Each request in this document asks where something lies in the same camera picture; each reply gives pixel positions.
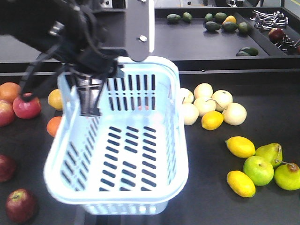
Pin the pink red apple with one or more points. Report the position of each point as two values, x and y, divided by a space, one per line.
7 114

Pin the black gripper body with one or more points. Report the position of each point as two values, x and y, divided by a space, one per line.
98 64

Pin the small orange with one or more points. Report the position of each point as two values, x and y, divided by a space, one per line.
53 125

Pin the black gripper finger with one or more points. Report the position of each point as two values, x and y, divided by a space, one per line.
89 91

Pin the black wooden produce display stand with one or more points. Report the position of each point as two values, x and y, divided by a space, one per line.
266 90

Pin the light blue plastic basket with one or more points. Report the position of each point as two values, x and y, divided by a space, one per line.
133 158

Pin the yellow lemon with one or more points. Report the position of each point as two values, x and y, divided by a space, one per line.
241 184
212 120
240 146

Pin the robot arm with black sleeve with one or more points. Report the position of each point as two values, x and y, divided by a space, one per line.
42 24

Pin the yellow round fruit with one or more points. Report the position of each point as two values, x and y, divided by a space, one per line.
55 100

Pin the large orange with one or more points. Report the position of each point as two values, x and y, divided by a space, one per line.
9 91

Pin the dark red apple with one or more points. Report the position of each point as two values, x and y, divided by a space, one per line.
21 205
8 168

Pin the green apple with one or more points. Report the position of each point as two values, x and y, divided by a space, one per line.
259 170

